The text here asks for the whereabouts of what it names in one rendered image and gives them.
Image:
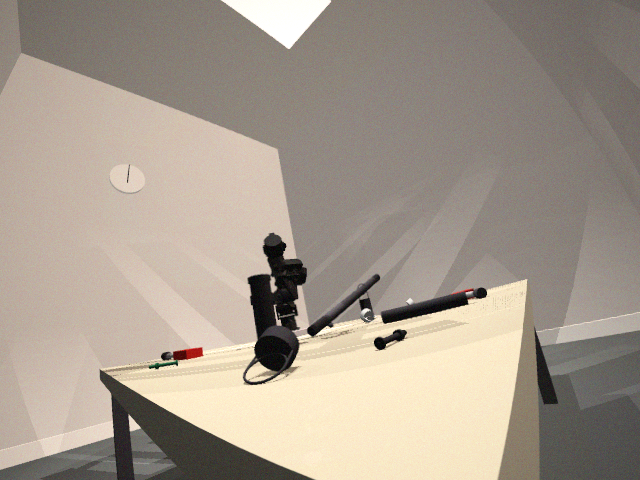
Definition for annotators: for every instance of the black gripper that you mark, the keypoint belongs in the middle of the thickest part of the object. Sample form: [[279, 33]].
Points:
[[286, 277]]

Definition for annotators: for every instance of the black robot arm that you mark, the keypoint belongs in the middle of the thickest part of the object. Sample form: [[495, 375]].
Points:
[[274, 249]]

